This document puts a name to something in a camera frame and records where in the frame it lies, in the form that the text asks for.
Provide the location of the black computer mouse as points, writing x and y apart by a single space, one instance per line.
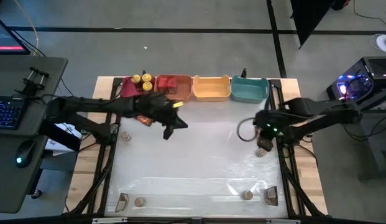
25 152

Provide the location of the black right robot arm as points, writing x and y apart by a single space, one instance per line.
320 112

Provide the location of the pink plastic bin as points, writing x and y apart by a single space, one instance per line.
129 88

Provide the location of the silver frame bracket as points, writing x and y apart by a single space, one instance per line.
283 221
109 220

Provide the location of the backlit keyboard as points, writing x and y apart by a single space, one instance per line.
6 112

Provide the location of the yellow round objects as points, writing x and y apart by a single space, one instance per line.
147 86

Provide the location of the orange-brown spice packet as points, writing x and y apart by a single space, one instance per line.
265 144
122 202
145 120
271 196

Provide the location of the black desk support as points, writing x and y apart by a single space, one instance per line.
60 137

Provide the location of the black desk caster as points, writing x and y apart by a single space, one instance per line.
36 194

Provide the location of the black curtain partition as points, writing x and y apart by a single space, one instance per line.
307 18

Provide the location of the small cork-lidded glass jar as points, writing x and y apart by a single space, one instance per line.
247 195
261 152
140 202
125 136

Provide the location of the yellow plastic bin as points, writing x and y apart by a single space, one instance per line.
211 90

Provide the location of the orange plastic bin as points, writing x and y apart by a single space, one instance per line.
183 88

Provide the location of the black clamp holder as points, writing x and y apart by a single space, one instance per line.
31 85

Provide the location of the teal plastic bin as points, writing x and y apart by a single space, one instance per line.
248 90

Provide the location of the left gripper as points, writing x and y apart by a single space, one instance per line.
158 109

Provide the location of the black table frame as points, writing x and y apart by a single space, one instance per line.
168 221

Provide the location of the black lit computer tower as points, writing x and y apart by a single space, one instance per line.
379 67

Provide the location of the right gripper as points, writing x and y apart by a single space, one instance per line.
267 119

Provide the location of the white printed paper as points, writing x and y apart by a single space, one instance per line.
66 129

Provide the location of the yellow tape tag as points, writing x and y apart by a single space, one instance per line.
177 104

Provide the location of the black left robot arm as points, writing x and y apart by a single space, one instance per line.
96 107

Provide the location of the white floor fan stand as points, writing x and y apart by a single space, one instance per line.
383 42

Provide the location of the grey desk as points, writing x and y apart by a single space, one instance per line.
12 186

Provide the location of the desk monitor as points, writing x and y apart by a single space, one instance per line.
3 37

